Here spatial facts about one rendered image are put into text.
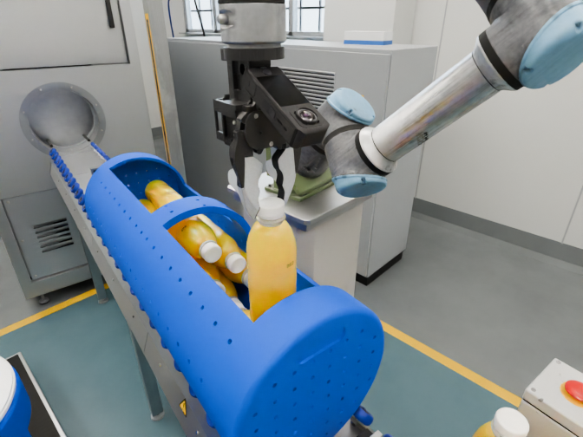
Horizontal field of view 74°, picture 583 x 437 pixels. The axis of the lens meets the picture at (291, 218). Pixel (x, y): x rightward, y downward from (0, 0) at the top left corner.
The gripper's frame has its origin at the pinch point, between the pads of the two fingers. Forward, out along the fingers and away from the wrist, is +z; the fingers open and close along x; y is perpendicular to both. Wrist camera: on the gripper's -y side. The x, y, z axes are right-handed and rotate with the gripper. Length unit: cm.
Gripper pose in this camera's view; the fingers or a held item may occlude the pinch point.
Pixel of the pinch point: (270, 206)
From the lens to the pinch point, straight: 52.5
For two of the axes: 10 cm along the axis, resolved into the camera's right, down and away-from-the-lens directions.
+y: -6.0, -3.6, 7.2
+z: 0.1, 8.9, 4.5
